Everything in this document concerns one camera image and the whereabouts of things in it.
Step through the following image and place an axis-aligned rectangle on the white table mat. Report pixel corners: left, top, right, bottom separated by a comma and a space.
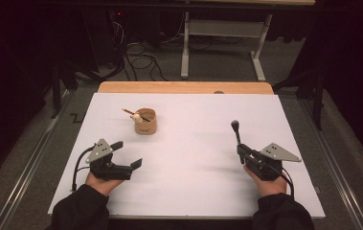
47, 92, 327, 219

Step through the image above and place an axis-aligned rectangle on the person's right hand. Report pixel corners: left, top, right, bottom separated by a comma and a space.
243, 165, 288, 197

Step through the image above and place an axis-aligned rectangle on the bundle of floor cables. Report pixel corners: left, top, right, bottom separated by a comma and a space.
106, 18, 170, 82

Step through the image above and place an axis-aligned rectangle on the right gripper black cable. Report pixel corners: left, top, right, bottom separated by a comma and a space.
278, 167, 296, 199

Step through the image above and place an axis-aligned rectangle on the metal floor rail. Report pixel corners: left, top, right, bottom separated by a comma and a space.
0, 90, 72, 230
299, 99, 363, 230

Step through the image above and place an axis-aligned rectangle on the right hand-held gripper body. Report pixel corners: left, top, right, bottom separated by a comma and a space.
245, 142, 302, 182

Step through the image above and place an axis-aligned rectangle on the black computer tower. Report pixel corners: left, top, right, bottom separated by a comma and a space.
82, 9, 129, 68

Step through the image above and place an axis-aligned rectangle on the black makeup brush silver ferrule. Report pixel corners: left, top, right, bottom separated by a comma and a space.
231, 120, 243, 147

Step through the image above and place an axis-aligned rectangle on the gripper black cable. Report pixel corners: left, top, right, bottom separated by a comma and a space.
71, 145, 98, 193
278, 167, 296, 199

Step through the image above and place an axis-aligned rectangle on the person's left hand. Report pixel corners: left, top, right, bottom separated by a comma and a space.
84, 172, 125, 196

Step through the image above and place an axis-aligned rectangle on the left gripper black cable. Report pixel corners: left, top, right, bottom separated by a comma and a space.
71, 145, 98, 193

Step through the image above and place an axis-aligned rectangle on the white-framed desk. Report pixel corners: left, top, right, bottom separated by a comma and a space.
175, 0, 316, 82

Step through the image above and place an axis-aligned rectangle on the thin black calligraphy brush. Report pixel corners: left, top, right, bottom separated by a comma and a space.
122, 107, 152, 123

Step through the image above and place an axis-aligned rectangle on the black metal stand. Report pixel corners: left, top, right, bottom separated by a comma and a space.
50, 60, 79, 120
273, 68, 327, 131

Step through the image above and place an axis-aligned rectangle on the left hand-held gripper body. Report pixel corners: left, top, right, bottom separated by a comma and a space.
85, 138, 134, 181

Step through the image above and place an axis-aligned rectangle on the tan pen holder with bear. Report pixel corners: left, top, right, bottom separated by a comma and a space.
129, 107, 158, 135

